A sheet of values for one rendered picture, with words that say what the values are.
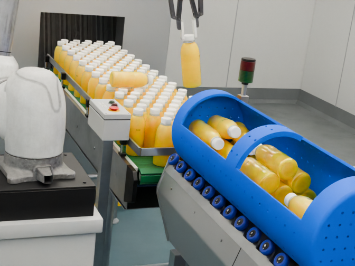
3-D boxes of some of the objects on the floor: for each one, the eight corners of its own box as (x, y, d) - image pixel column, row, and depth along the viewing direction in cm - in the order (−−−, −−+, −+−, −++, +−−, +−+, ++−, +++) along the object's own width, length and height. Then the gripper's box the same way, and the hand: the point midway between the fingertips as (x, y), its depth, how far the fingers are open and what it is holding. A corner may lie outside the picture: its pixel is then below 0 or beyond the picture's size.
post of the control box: (84, 363, 273) (103, 133, 243) (82, 358, 276) (101, 130, 247) (93, 362, 275) (114, 133, 245) (91, 356, 278) (111, 130, 248)
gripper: (161, -28, 215) (167, 44, 223) (210, -33, 218) (215, 37, 226) (156, -30, 222) (162, 39, 230) (204, -36, 225) (208, 33, 233)
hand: (188, 29), depth 227 cm, fingers closed on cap, 4 cm apart
